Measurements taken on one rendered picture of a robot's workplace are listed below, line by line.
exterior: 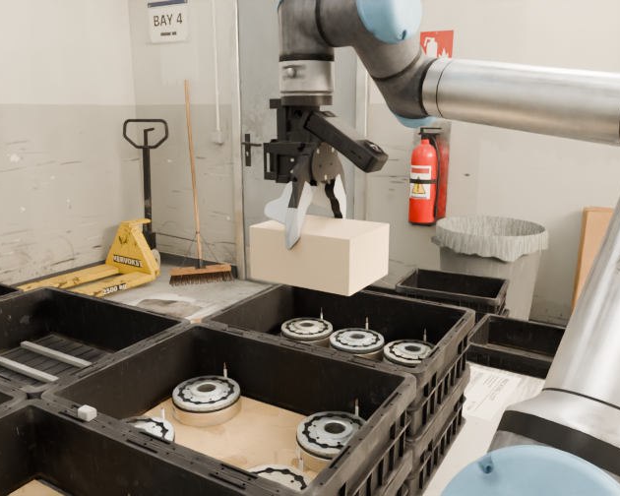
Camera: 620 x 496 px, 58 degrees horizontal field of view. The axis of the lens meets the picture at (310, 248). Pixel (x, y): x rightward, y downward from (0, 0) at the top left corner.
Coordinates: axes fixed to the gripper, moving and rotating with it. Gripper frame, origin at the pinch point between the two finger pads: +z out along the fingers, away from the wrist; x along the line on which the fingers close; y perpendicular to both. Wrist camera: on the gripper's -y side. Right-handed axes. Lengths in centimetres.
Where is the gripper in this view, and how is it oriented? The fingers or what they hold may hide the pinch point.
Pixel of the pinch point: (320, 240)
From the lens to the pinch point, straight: 80.3
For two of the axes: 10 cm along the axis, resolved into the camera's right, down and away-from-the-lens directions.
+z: 0.1, 9.7, 2.3
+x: -5.3, 2.0, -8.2
